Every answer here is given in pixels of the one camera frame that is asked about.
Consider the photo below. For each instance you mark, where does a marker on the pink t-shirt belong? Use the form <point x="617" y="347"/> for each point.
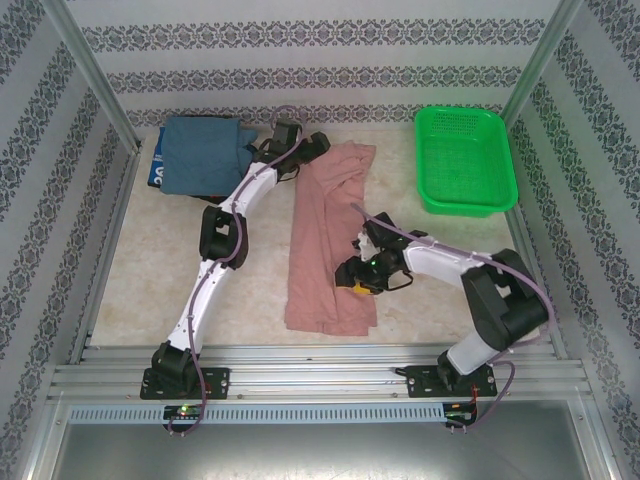
<point x="310" y="240"/>

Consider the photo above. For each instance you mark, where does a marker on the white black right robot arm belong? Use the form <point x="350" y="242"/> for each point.
<point x="500" y="300"/>

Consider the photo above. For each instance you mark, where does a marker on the teal folded t-shirt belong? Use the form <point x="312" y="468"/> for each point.
<point x="200" y="150"/>

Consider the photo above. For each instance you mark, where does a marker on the green plastic basket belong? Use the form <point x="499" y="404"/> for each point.
<point x="465" y="165"/>

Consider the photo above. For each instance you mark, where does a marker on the royal blue printed t-shirt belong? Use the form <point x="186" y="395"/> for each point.
<point x="156" y="172"/>

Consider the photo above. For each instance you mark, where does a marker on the small circuit board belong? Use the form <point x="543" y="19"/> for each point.
<point x="460" y="412"/>
<point x="182" y="412"/>

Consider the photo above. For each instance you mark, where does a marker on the grey metal shelf sheet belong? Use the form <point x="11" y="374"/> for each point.
<point x="320" y="455"/>

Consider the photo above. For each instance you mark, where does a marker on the aluminium rail frame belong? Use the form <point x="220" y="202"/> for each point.
<point x="320" y="365"/>

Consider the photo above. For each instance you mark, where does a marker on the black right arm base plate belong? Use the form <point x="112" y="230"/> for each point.
<point x="425" y="382"/>

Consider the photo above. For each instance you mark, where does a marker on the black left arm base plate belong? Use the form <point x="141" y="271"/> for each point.
<point x="215" y="382"/>

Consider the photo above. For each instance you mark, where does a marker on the aluminium corner post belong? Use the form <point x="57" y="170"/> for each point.
<point x="542" y="55"/>
<point x="90" y="70"/>

